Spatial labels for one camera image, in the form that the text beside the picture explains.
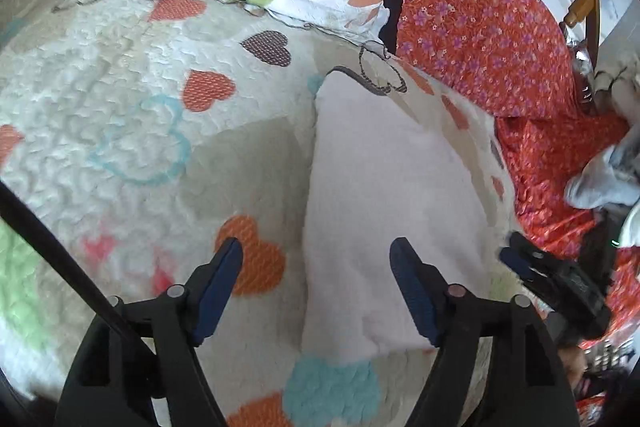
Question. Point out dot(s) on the heart print quilt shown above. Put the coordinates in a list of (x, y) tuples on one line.
[(100, 82)]

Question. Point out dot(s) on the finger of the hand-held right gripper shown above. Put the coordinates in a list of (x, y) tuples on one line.
[(517, 266), (530, 248)]

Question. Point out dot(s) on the person's right hand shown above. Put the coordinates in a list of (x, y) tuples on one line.
[(572, 364)]

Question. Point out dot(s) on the beige fluffy cloth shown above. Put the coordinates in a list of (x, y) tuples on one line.
[(617, 87)]

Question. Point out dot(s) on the red floral cloth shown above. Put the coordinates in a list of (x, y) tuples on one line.
[(475, 17)]

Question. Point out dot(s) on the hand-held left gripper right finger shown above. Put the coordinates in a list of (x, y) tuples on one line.
[(415, 294)]

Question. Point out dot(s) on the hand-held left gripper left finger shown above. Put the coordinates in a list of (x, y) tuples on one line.
[(217, 292)]

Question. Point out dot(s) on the white small garment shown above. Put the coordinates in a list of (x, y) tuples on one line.
[(390, 187)]

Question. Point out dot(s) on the grey white cloth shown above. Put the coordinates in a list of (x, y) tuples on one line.
[(600, 182)]

